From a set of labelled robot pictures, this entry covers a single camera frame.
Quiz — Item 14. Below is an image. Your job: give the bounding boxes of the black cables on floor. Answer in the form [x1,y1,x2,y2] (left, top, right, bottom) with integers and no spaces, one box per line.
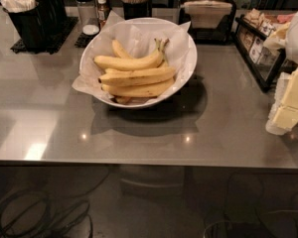
[0,188,94,238]

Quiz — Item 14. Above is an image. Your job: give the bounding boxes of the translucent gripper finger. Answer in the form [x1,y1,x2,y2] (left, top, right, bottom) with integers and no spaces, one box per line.
[265,72,291,136]

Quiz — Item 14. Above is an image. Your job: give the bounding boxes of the black rubber mat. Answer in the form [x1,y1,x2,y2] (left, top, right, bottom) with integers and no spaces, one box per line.
[11,17,78,55]

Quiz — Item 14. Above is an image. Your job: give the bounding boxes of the top curved yellow banana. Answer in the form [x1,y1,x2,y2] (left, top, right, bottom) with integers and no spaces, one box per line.
[93,39,165,71]

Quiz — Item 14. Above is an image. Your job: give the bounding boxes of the small sauce bottle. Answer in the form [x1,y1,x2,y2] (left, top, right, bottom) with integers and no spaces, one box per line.
[97,0,110,28]

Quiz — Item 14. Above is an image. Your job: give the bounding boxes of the sugar packets in rack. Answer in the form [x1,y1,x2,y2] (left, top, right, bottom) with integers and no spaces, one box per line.
[239,7,295,64]

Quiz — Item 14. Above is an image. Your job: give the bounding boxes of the black stir stick cup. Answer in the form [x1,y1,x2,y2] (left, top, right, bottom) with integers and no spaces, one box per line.
[123,0,152,20]

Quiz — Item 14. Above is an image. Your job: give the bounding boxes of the black napkin dispenser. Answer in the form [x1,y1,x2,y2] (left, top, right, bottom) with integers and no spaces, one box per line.
[179,0,236,44]

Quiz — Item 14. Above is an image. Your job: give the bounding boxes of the small back yellow banana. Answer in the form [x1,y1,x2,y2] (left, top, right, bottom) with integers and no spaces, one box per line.
[112,40,132,59]

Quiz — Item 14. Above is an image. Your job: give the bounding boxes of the black cutlery holder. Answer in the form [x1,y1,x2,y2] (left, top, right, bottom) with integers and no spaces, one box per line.
[4,0,57,51]
[52,0,67,25]

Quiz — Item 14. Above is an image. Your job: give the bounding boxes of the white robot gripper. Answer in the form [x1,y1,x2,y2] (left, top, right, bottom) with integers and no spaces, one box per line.
[273,11,298,130]

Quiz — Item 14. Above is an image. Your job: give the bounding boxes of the black wire condiment rack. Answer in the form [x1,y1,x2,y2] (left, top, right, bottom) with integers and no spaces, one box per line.
[232,15,297,92]

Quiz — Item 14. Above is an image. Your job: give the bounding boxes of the white bowl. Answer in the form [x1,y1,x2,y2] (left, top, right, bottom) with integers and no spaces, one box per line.
[78,17,199,110]

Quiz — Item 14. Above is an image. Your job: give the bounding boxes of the black cutlery holder front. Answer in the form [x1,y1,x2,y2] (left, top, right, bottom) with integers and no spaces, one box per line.
[4,0,57,51]

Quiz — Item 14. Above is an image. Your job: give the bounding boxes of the black cutlery holder back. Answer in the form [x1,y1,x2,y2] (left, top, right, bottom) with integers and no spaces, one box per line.
[52,0,67,25]

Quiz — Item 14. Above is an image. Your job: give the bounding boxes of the clear glass shaker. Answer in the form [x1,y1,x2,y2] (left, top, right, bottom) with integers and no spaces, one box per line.
[75,0,99,36]

